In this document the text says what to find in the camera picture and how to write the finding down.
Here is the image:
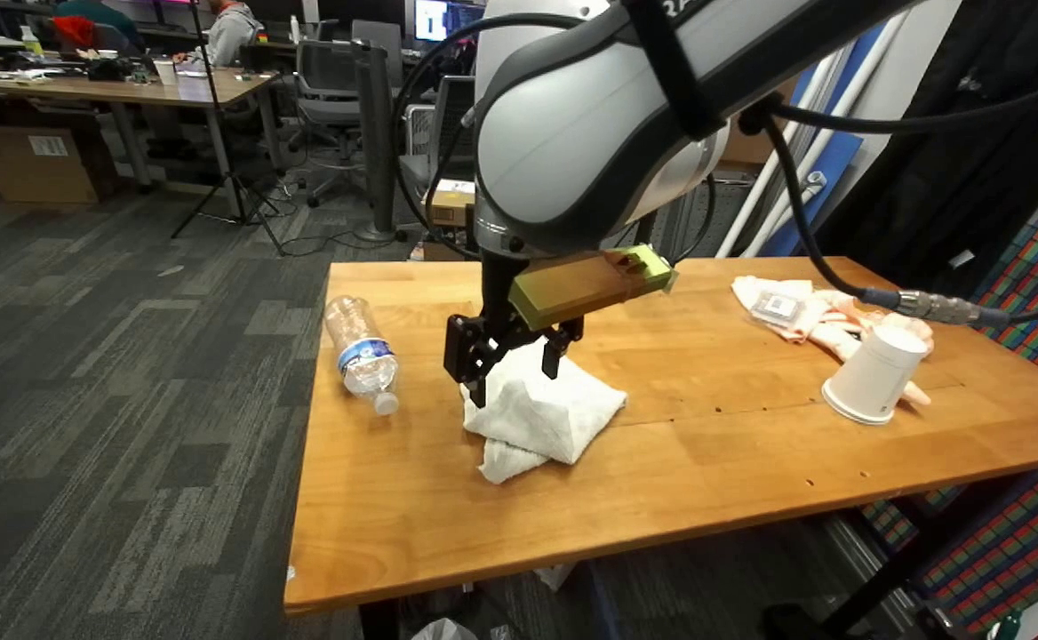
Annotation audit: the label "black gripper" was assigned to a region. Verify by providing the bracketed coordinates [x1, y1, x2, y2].
[443, 249, 588, 409]

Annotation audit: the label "long wooden office desk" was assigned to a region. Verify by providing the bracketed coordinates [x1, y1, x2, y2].
[0, 65, 287, 228]

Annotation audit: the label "lit computer monitor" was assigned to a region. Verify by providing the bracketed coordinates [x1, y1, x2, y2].
[409, 0, 454, 46]

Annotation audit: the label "person in grey shirt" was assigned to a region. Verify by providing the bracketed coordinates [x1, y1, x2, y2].
[201, 0, 272, 70]

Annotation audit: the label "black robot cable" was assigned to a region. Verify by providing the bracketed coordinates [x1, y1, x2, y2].
[387, 12, 1038, 333]

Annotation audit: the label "white terry towel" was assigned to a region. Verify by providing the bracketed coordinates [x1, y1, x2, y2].
[459, 333, 632, 486]

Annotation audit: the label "cardboard box with label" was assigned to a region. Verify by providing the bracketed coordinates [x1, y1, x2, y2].
[0, 122, 103, 215]

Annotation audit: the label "colourful plaid curtain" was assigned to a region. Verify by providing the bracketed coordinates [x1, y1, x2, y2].
[861, 153, 1038, 640]

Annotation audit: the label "black hanging fabric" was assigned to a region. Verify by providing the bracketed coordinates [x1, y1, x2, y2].
[818, 0, 1038, 300]

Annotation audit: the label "white and blue boards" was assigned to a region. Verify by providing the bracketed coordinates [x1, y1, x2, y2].
[714, 14, 906, 262]

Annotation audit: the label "grey office chair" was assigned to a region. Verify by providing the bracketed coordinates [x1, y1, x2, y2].
[287, 37, 371, 198]

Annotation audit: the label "clear plastic water bottle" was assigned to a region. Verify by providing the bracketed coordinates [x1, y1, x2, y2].
[323, 293, 407, 421]

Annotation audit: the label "black tripod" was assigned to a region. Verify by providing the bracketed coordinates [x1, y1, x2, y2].
[165, 0, 294, 261]

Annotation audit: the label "white crumpled floor litter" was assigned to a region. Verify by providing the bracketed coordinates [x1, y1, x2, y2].
[409, 614, 485, 640]

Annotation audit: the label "white paper cup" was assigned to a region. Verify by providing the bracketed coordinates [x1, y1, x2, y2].
[818, 315, 934, 429]

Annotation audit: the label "small cardboard box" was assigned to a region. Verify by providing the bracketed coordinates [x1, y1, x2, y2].
[428, 174, 485, 232]

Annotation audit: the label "pink cloth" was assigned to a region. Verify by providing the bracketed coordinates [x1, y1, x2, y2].
[730, 273, 938, 416]

